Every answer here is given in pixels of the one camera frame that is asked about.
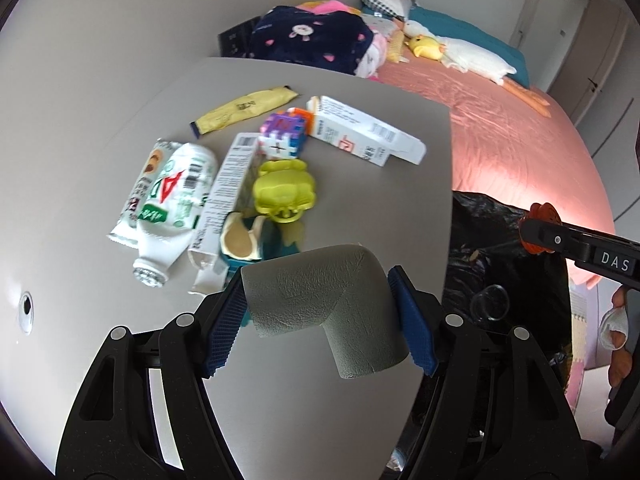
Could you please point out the grey and pink blanket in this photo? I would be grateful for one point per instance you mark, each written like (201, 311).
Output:
(377, 45)

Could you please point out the white carton with red mark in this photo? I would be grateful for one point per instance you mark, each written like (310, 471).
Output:
(360, 132)

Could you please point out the person's right hand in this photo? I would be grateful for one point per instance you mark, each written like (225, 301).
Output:
(616, 365)

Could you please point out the pink garment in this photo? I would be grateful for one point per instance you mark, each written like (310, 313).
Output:
(330, 7)

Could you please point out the long white cardboard box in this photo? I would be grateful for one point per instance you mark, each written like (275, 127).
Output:
(227, 190)

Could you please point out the bed with pink sheet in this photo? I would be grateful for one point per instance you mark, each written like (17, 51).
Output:
(500, 135)

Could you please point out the white plastic bottle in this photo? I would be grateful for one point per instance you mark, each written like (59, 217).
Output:
(175, 195)

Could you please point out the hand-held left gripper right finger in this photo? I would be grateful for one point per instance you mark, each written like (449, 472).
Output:
(415, 320)

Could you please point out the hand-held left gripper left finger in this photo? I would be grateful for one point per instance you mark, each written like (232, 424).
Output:
(225, 325)

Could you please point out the purple foam puzzle cube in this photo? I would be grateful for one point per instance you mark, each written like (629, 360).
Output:
(282, 132)

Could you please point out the yellow-green plastic toy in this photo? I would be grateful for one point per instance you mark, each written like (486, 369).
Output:
(282, 187)

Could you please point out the teal and cream toy piece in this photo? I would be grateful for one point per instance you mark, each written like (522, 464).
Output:
(240, 240)

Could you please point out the yellow snack packet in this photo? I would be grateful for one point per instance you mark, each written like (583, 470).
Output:
(240, 107)

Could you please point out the white goose plush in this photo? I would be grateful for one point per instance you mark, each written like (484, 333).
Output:
(475, 55)

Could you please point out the clear plastic cup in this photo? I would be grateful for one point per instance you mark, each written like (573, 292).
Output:
(490, 302)

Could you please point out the orange plastic toy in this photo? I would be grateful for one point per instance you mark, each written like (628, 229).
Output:
(542, 212)

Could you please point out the white and brown snack packet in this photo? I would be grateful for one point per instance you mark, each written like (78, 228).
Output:
(145, 170)

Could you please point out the teal pillow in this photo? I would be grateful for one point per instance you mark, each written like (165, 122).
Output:
(465, 27)

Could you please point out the grey foam elbow tube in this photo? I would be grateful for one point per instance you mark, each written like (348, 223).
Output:
(310, 300)

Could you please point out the black trash bag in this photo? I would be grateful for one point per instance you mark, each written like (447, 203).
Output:
(480, 225)

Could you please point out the yellow duck plush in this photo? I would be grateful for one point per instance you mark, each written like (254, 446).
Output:
(425, 46)

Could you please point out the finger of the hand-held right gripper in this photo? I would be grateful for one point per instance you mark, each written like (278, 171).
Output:
(555, 240)

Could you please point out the navy printed blanket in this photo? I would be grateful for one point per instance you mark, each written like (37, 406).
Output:
(310, 35)

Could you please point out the dark box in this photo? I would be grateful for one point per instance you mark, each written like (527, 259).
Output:
(235, 40)

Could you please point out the yellow corn plush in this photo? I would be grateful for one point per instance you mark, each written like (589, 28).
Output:
(396, 47)

